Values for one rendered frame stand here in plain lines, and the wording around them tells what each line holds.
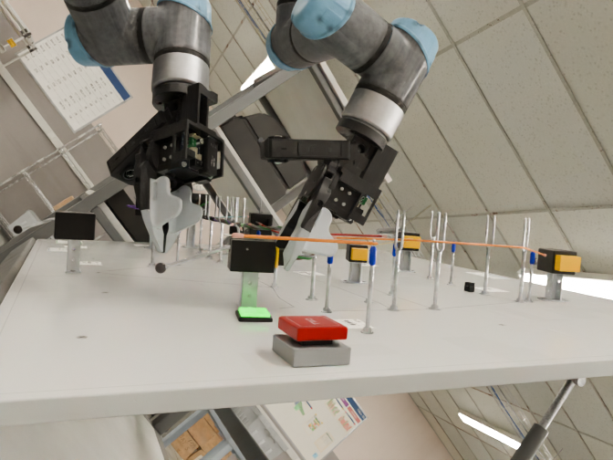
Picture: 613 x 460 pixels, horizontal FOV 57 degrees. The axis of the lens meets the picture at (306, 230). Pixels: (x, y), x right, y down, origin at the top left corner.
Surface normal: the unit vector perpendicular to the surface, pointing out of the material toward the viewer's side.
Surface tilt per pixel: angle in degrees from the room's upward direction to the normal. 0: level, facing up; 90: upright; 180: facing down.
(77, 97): 90
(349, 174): 98
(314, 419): 90
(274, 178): 90
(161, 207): 121
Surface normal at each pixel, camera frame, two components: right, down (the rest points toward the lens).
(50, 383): 0.07, -1.00
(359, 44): 0.14, 0.54
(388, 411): 0.33, -0.01
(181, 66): 0.25, -0.27
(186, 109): -0.53, -0.24
